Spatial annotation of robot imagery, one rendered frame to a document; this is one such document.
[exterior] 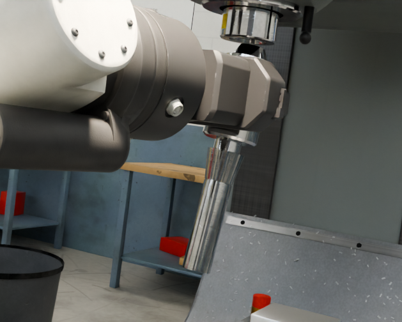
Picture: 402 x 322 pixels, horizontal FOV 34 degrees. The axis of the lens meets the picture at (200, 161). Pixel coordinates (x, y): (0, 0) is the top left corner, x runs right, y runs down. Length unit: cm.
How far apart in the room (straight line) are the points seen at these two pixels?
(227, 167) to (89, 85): 20
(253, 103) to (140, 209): 504
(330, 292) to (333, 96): 26
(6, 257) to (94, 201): 302
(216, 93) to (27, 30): 17
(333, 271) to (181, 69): 52
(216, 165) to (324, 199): 40
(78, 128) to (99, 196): 536
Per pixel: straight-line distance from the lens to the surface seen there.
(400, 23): 75
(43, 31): 33
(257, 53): 56
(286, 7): 54
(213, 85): 46
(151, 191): 545
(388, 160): 90
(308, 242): 92
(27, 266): 278
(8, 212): 530
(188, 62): 44
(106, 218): 570
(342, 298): 89
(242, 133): 54
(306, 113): 93
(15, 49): 35
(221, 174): 55
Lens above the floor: 120
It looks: 3 degrees down
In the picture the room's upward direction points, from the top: 8 degrees clockwise
